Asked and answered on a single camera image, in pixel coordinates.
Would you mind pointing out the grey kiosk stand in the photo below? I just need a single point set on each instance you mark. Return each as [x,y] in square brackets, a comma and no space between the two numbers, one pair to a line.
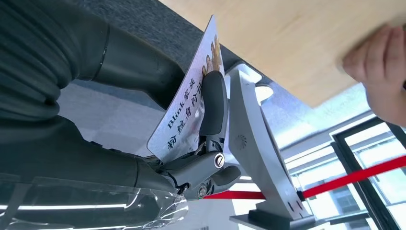
[253,152]

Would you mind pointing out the red barrier belt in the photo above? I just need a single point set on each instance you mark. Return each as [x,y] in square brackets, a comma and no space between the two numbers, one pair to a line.
[349,177]

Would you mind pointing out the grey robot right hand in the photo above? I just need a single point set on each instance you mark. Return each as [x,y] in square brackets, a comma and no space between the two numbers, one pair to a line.
[79,158]

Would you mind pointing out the black window frame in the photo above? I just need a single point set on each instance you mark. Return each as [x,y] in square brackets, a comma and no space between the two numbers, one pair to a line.
[374,212]

